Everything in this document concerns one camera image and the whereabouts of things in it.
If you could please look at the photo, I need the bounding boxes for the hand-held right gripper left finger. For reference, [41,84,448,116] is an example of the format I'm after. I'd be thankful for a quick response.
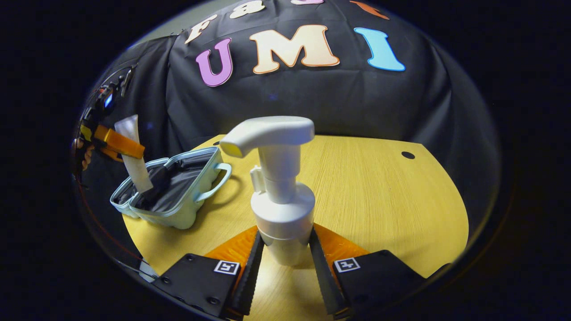
[153,225,266,320]

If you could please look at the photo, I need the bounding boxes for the light blue suitcase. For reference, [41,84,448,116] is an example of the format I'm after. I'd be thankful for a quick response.
[110,146,233,230]

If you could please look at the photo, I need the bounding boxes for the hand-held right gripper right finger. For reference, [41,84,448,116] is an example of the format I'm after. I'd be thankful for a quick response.
[308,223,425,320]

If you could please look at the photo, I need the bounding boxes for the black backdrop cloth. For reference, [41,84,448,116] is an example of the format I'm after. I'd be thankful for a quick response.
[74,0,501,268]

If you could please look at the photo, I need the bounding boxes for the white pump bottle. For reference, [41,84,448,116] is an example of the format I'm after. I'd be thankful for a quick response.
[219,115,316,267]

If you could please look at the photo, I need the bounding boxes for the white squeeze tube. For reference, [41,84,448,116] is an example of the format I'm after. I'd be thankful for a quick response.
[114,114,154,193]

